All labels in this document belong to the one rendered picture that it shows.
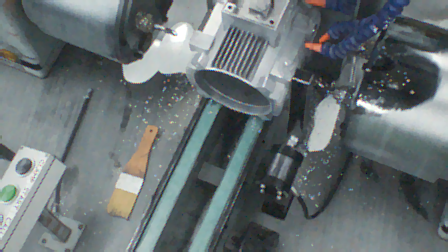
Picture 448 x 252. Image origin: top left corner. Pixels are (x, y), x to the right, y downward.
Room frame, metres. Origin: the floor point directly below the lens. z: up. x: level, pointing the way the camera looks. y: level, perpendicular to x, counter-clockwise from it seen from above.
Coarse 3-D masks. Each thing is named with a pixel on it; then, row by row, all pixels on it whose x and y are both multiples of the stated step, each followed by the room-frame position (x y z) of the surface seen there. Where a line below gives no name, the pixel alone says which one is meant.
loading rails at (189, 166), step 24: (192, 120) 0.52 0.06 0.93; (216, 120) 0.53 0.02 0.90; (264, 120) 0.50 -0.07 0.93; (192, 144) 0.48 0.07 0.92; (240, 144) 0.46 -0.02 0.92; (264, 144) 0.48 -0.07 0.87; (168, 168) 0.43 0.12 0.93; (192, 168) 0.43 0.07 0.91; (216, 168) 0.45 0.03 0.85; (240, 168) 0.42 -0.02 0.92; (168, 192) 0.39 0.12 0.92; (192, 192) 0.41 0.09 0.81; (216, 192) 0.38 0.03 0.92; (240, 192) 0.38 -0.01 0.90; (144, 216) 0.35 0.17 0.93; (168, 216) 0.35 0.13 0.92; (216, 216) 0.33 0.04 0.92; (144, 240) 0.31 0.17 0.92; (168, 240) 0.32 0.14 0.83; (216, 240) 0.29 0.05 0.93; (240, 240) 0.30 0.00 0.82
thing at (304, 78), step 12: (300, 72) 0.44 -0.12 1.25; (300, 84) 0.43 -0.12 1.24; (312, 84) 0.43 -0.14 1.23; (300, 96) 0.43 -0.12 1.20; (288, 108) 0.44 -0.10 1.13; (300, 108) 0.43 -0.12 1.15; (288, 120) 0.43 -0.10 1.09; (300, 120) 0.42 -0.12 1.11; (288, 132) 0.43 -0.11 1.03; (300, 132) 0.42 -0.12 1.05
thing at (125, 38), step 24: (24, 0) 0.73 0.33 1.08; (48, 0) 0.71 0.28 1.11; (72, 0) 0.69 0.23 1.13; (96, 0) 0.68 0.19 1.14; (120, 0) 0.67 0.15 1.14; (144, 0) 0.71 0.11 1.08; (168, 0) 0.76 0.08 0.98; (48, 24) 0.69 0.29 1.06; (72, 24) 0.67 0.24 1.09; (96, 24) 0.65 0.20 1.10; (120, 24) 0.65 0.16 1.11; (144, 24) 0.66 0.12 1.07; (96, 48) 0.64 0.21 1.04; (120, 48) 0.63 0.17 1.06; (144, 48) 0.66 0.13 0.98
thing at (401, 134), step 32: (384, 32) 0.53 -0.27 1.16; (416, 32) 0.53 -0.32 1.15; (384, 64) 0.48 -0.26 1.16; (416, 64) 0.47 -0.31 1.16; (352, 96) 0.46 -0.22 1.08; (384, 96) 0.43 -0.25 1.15; (416, 96) 0.42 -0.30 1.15; (352, 128) 0.40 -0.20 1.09; (384, 128) 0.39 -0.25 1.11; (416, 128) 0.38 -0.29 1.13; (384, 160) 0.36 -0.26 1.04; (416, 160) 0.34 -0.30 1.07
